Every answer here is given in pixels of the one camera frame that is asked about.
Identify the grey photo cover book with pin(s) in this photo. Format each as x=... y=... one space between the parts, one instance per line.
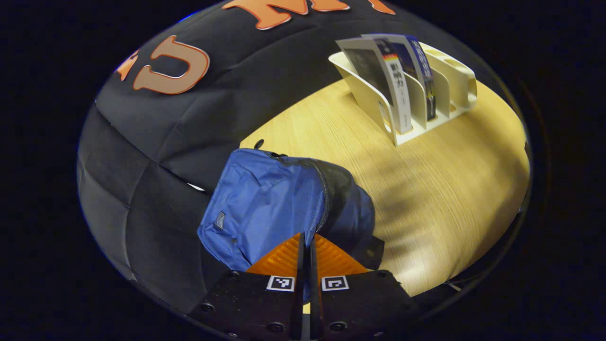
x=369 y=71

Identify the blue schoolbag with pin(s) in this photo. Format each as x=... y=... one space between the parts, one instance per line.
x=265 y=203

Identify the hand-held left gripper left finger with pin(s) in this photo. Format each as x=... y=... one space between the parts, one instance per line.
x=300 y=303

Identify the white bookshelf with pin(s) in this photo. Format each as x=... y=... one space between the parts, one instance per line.
x=454 y=80

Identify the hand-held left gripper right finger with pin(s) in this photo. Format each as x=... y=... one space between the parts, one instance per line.
x=315 y=308

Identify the blue cover book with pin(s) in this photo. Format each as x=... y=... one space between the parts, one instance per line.
x=419 y=61

